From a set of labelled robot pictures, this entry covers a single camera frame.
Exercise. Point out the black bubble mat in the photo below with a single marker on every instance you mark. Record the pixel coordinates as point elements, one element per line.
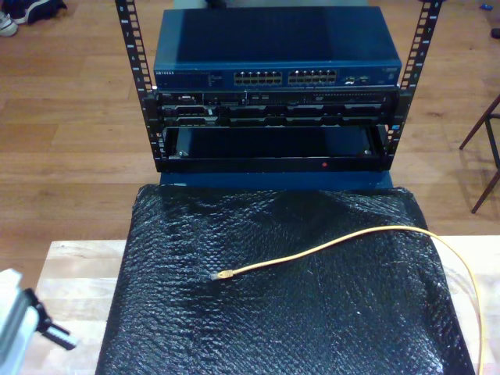
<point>273,320</point>

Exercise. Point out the black rack server unit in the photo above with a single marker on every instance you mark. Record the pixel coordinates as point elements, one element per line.
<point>273,109</point>

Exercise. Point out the dark shoe with white stripe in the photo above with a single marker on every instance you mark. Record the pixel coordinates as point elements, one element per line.
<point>39,9</point>

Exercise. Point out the dark wooden chair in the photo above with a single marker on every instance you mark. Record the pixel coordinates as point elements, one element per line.
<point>474,130</point>

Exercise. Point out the black perforated rack post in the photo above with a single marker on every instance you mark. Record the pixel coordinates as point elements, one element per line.
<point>129,47</point>
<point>427,39</point>

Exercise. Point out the blue network switch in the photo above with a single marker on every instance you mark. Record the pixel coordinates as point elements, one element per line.
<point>273,39</point>

